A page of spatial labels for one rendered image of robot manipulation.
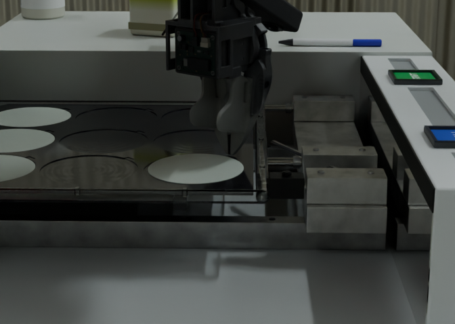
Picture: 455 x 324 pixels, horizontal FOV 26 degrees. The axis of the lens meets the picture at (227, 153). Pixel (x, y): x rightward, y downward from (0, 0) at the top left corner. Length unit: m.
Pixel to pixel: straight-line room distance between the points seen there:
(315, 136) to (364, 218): 0.26
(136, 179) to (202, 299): 0.15
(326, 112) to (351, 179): 0.32
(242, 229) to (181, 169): 0.09
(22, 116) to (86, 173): 0.26
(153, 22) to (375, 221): 0.56
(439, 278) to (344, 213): 0.19
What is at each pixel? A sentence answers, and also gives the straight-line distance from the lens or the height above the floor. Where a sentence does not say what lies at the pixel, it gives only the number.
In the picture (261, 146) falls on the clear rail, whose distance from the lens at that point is 1.10.
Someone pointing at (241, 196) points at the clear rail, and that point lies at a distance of 0.95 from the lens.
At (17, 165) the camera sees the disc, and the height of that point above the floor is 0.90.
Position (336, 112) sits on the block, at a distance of 1.30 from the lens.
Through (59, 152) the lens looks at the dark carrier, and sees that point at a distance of 1.10.
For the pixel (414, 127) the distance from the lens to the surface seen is 0.98.
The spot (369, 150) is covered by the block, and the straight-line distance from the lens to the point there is 1.08.
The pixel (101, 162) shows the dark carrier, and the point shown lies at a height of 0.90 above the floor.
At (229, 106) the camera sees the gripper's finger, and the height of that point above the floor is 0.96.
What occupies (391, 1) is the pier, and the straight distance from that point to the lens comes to 3.88.
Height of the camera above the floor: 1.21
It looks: 17 degrees down
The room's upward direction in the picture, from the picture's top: straight up
